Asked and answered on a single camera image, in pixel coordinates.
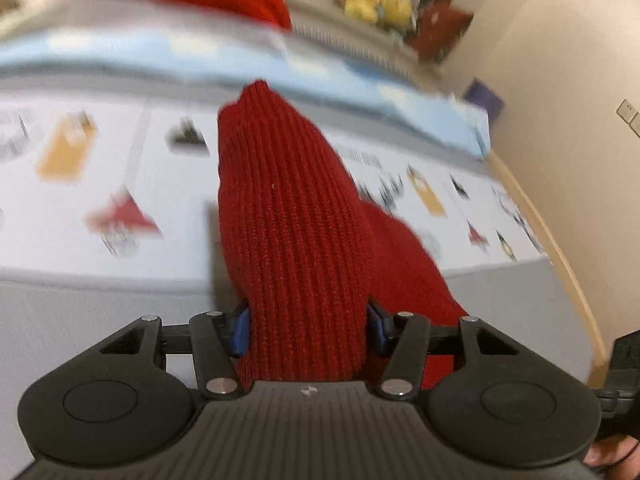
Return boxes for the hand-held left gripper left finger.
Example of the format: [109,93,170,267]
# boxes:
[94,300,251,401]

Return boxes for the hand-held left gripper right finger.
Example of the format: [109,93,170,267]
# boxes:
[367,300,524,401]

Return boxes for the dark red knit sweater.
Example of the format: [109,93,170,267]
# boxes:
[216,79,469,392]

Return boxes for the person's right hand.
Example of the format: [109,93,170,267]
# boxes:
[584,436,640,470]

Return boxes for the grey bed sheet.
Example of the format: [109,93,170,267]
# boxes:
[0,72,598,480]

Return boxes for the white printed paper sheet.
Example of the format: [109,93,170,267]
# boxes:
[0,94,549,282]

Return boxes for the purple box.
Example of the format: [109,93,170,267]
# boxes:
[462,78,505,124]

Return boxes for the light blue duvet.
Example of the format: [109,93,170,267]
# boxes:
[0,22,493,161]

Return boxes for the dark red bag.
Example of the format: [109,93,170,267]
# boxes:
[412,2,474,64]

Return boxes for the wall switch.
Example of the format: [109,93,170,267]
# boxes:
[615,98,640,137]

